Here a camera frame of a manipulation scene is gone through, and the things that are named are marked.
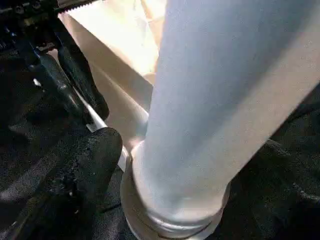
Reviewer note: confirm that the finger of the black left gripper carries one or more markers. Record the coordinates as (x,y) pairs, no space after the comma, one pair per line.
(85,82)
(57,85)

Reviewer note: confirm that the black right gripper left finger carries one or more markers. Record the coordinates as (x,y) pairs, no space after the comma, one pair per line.
(75,180)

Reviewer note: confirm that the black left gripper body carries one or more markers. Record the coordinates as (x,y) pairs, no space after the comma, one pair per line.
(27,22)

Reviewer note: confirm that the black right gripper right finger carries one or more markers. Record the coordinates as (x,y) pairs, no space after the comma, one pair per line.
(275,195)

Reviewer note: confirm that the white plastic table top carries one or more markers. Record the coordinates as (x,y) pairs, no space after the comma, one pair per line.
(112,50)

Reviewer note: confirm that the white plastic table leg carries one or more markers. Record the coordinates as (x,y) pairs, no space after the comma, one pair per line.
(212,100)

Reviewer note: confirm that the black work mat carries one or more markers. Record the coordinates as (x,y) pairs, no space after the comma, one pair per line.
(25,137)

